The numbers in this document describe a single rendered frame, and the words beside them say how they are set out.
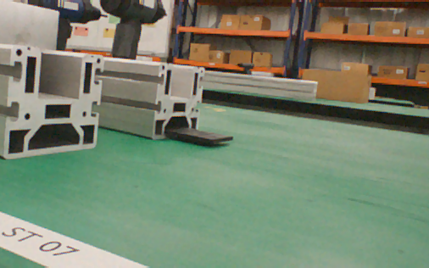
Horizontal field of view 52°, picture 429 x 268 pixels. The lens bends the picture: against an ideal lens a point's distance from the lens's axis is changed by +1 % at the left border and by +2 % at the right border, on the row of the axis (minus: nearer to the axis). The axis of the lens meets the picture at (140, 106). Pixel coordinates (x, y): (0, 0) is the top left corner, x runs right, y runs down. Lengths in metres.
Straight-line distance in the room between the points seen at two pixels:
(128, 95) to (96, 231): 0.29
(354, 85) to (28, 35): 2.15
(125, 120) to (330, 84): 2.04
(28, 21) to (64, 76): 0.07
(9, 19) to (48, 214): 0.23
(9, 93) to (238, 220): 0.18
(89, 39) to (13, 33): 3.69
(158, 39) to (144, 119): 3.23
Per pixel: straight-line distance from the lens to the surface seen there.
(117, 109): 0.50
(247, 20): 10.51
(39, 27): 0.43
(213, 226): 0.24
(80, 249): 0.19
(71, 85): 0.38
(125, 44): 0.77
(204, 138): 0.47
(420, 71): 9.96
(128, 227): 0.22
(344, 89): 2.46
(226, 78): 2.11
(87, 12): 1.00
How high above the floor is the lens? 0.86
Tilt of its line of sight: 6 degrees down
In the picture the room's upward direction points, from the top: 6 degrees clockwise
